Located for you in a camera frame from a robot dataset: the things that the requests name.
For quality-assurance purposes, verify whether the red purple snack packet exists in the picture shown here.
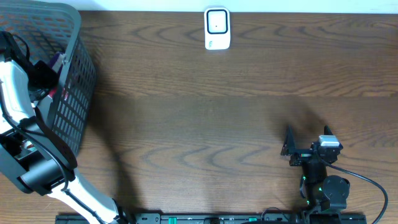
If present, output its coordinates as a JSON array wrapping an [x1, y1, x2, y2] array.
[[48, 52, 67, 99]]

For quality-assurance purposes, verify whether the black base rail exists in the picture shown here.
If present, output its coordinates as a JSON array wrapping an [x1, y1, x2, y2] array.
[[55, 212, 368, 224]]

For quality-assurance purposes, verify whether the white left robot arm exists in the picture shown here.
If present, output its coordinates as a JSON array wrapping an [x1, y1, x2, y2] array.
[[1, 60, 129, 223]]

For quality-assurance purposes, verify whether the white barcode scanner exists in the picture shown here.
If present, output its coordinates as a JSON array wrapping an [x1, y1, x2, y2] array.
[[204, 7, 231, 50]]

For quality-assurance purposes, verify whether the grey plastic mesh basket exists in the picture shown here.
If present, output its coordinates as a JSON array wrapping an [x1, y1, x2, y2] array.
[[1, 1, 96, 175]]

